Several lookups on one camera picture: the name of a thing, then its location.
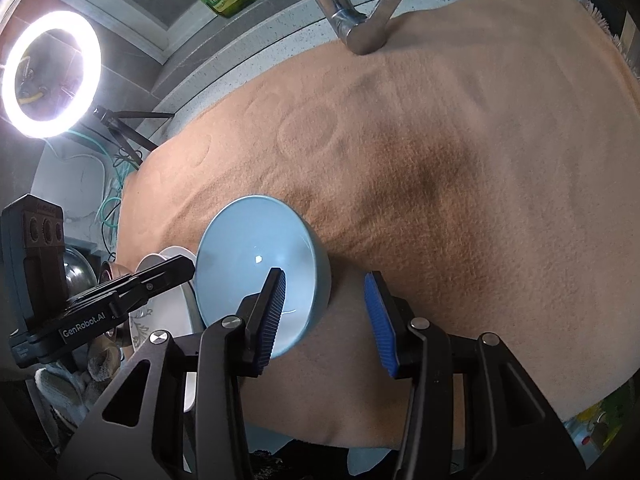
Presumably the white plate gold leaf pattern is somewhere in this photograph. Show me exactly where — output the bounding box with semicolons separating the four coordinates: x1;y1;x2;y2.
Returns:
127;245;206;413

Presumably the beige towel mat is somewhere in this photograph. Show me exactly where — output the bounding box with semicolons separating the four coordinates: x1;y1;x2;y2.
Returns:
116;0;639;448

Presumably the black tripod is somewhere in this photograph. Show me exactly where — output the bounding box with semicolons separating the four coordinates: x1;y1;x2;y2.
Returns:
92;104;177;166

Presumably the chrome kitchen faucet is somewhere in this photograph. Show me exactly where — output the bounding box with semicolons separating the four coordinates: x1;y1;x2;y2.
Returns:
297;0;416;57

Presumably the gloved left hand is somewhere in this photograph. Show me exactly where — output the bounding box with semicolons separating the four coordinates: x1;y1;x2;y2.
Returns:
35;336;122;428

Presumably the steel pot lid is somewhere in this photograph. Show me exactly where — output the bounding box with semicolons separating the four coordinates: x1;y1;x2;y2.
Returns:
63;246;98;297

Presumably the teal coiled cable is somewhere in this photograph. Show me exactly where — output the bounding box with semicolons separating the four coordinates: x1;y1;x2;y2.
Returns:
67;129;141;241

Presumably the light blue ceramic bowl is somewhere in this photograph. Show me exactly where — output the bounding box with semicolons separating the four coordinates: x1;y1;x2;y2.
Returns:
193;195;332;358

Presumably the ring light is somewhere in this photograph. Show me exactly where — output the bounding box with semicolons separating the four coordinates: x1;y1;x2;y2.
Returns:
1;11;102;139

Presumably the red steel bowl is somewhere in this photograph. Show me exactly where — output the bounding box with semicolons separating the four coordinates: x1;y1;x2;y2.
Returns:
99;261;132;348

